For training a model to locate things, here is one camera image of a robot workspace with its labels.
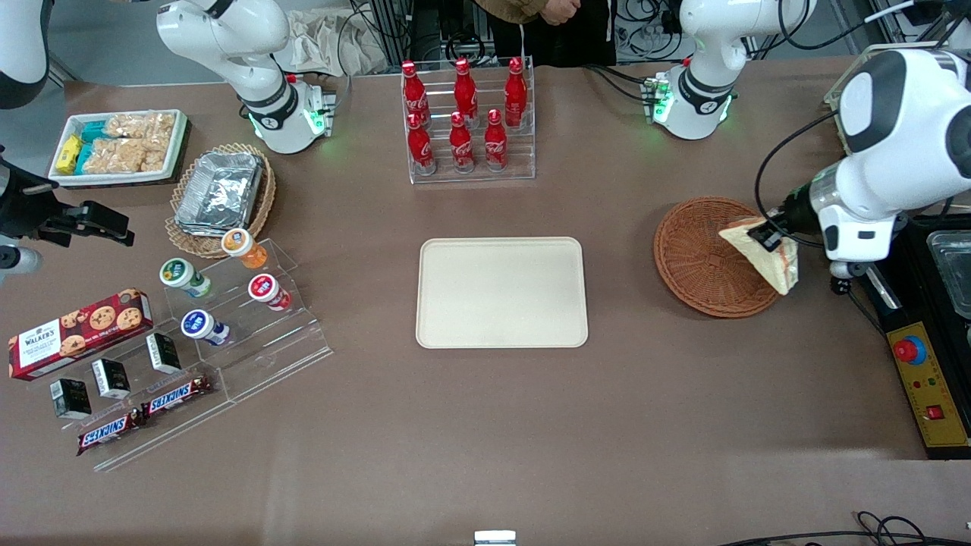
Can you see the Snickers chocolate bar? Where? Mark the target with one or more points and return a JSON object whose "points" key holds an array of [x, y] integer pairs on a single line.
{"points": [[106, 432], [174, 396]]}

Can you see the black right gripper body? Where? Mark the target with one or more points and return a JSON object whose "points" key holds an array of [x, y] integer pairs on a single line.
{"points": [[29, 210]]}

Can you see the small black box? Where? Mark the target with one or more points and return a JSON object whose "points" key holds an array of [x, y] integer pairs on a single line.
{"points": [[112, 378], [72, 398], [164, 353]]}

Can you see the white rectangular snack tray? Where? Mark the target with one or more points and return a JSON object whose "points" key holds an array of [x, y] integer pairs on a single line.
{"points": [[178, 144]]}

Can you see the yellow emergency stop control box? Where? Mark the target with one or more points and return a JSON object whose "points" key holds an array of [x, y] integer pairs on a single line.
{"points": [[929, 387]]}

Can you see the bare person hand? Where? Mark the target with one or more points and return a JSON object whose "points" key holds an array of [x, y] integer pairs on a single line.
{"points": [[560, 10]]}

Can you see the blue lid yogurt cup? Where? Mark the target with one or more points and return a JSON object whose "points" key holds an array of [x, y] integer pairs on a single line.
{"points": [[199, 324]]}

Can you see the triangular sandwich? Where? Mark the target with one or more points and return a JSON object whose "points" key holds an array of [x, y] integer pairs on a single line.
{"points": [[781, 269]]}

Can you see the person in dark clothing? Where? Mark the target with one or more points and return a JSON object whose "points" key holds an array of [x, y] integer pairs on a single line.
{"points": [[561, 45]]}

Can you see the beige plastic tray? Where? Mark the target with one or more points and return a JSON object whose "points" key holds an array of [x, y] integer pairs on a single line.
{"points": [[501, 292]]}

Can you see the brown round wicker basket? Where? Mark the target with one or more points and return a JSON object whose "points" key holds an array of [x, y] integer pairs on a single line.
{"points": [[698, 258]]}

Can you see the red cola bottle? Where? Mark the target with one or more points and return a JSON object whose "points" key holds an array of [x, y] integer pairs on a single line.
{"points": [[461, 148], [465, 91], [495, 144], [421, 148], [516, 95], [414, 95]]}

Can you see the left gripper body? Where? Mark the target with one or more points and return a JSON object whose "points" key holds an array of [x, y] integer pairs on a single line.
{"points": [[792, 208]]}

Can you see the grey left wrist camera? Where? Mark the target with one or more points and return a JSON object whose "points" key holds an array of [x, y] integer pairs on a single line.
{"points": [[846, 269]]}

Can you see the black cooking appliance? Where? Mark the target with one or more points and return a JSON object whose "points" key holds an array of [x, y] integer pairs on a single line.
{"points": [[910, 288]]}

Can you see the clear acrylic stepped snack stand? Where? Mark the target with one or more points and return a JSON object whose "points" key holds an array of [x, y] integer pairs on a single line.
{"points": [[182, 432]]}

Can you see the silver foil container stack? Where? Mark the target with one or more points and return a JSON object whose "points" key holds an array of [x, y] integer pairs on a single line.
{"points": [[220, 189]]}

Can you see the green lid yogurt cup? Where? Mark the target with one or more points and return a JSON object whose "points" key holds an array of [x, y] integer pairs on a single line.
{"points": [[180, 274]]}

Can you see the clear rectangular container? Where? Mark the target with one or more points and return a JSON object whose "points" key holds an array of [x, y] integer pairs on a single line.
{"points": [[952, 273]]}

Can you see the clear rice cracker bag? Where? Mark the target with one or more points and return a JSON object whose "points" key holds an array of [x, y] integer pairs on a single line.
{"points": [[140, 125], [114, 155]]}

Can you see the orange lid yogurt cup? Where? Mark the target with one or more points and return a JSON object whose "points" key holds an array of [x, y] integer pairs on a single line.
{"points": [[241, 244]]}

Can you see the clear acrylic bottle rack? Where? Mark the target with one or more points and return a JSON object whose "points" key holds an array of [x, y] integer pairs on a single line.
{"points": [[523, 152]]}

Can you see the yellow snack pack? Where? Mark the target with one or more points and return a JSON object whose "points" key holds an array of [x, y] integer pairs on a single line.
{"points": [[68, 155]]}

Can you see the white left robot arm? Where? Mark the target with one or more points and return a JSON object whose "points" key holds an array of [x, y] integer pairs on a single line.
{"points": [[910, 129]]}

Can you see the red lid yogurt cup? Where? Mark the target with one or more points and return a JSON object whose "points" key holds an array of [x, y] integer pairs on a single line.
{"points": [[265, 290]]}

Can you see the red Walkers cookie box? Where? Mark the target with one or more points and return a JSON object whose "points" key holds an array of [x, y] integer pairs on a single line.
{"points": [[76, 334]]}

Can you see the aluminium frame rack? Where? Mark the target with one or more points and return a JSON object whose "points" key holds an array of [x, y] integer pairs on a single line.
{"points": [[394, 30]]}

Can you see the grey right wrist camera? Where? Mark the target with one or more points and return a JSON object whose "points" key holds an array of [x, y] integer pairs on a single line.
{"points": [[19, 260]]}

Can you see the clear acrylic stepped cup stand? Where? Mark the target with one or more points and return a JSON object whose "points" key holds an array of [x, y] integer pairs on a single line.
{"points": [[281, 349]]}

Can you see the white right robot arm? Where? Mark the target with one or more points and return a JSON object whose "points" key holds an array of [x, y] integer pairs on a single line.
{"points": [[265, 114]]}

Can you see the crumpled beige cloth bag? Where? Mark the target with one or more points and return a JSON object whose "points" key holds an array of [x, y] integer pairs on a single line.
{"points": [[326, 42]]}

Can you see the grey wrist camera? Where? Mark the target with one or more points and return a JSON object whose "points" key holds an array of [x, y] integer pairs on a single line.
{"points": [[846, 269], [19, 260]]}

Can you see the teal snack pack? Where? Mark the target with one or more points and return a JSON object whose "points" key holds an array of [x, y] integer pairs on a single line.
{"points": [[83, 158], [92, 131]]}

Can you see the light oval wicker basket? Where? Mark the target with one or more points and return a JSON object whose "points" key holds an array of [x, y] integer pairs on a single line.
{"points": [[190, 244]]}

